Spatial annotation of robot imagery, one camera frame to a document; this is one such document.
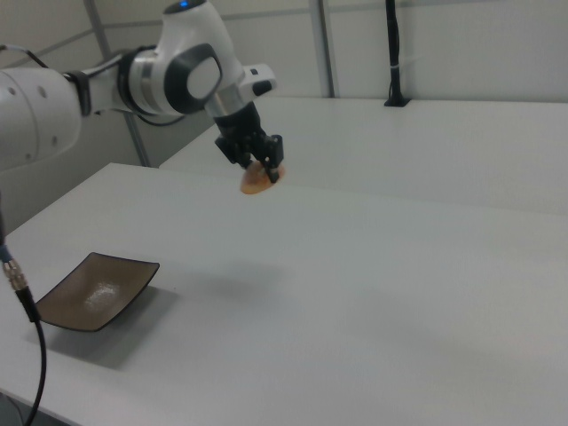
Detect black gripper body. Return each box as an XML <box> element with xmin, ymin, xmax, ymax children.
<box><xmin>211</xmin><ymin>100</ymin><xmax>286</xmax><ymax>169</ymax></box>

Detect orange slice toy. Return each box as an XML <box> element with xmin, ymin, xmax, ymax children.
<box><xmin>239</xmin><ymin>162</ymin><xmax>288</xmax><ymax>196</ymax></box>

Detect brown square ceramic plate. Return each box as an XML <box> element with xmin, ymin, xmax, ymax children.
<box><xmin>34</xmin><ymin>251</ymin><xmax>162</xmax><ymax>334</ymax></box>

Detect grey metal partition post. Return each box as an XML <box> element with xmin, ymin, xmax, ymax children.
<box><xmin>315</xmin><ymin>0</ymin><xmax>337</xmax><ymax>99</ymax></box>

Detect black camera pole with base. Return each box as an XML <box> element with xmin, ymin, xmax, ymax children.
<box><xmin>383</xmin><ymin>0</ymin><xmax>413</xmax><ymax>109</ymax></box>

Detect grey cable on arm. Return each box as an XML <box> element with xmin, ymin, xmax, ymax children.
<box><xmin>0</xmin><ymin>43</ymin><xmax>51</xmax><ymax>70</ymax></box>

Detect black cable with metal connector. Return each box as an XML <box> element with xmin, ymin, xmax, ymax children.
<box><xmin>0</xmin><ymin>188</ymin><xmax>49</xmax><ymax>426</ymax></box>

